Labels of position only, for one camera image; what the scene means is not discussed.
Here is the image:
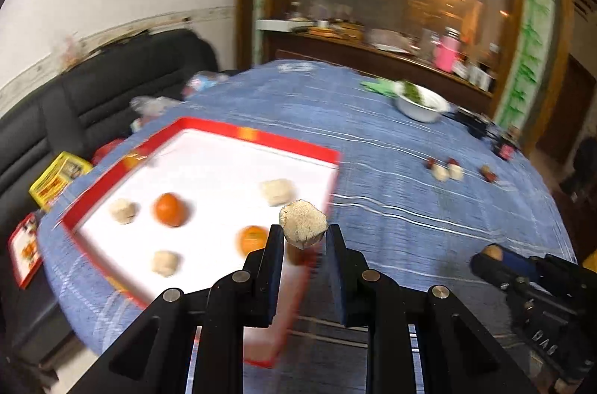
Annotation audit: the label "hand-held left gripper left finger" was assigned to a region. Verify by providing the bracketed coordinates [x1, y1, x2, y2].
[70, 223, 285, 394]

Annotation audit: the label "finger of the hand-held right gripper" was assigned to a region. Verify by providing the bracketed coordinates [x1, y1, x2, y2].
[501, 251, 557, 279]
[470, 253, 529, 291]

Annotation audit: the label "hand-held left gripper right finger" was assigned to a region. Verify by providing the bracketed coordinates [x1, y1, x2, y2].
[325, 223, 542, 394]

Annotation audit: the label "orange mandarin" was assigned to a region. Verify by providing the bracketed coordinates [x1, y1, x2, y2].
[235, 225, 270, 257]
[153, 193, 188, 228]

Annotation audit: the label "large peeled banana piece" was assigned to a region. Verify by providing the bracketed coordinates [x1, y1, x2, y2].
[260, 178, 297, 206]

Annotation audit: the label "red box tray white inside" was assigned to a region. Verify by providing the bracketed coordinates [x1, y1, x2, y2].
[60, 116, 342, 369]

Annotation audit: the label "blue plaid tablecloth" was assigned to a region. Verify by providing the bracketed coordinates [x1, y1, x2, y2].
[37, 59, 576, 394]

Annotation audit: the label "red jar brown lid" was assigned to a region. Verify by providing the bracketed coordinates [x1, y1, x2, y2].
[494, 128, 521, 162]

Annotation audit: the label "black electric device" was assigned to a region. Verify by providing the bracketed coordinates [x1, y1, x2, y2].
[454, 107, 495, 138]

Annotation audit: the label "brown wooden door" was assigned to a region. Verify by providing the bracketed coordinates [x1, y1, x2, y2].
[536, 53, 588, 164]

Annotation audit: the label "white bowl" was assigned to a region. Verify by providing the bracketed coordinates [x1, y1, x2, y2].
[394, 81, 451, 123]

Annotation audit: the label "green glove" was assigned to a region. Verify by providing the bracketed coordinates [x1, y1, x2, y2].
[360, 78, 399, 97]

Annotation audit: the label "green leafy vegetables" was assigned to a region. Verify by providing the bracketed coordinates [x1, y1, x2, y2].
[400, 81, 432, 103]

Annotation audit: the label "clear bag with blue packets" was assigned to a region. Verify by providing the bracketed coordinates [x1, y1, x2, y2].
[184, 70, 229, 94]

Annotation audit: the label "red plastic bag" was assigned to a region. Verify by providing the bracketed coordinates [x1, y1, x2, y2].
[92, 140, 126, 164]

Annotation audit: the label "pink thermos bottle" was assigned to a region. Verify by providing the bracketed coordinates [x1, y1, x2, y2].
[436, 28, 460, 73]

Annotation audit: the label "yellow snack bag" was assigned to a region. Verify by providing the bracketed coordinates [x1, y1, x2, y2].
[29, 151, 93, 210]

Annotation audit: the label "white flat box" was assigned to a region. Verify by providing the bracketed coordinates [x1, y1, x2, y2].
[256, 18, 299, 32]

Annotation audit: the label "small red tray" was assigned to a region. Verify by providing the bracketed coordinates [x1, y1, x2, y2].
[8, 212, 45, 288]

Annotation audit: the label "wooden framed glass partition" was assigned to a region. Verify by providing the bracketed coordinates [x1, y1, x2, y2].
[235, 0, 579, 152]

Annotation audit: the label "black leather sofa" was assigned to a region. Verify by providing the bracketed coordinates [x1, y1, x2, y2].
[0, 29, 238, 376]

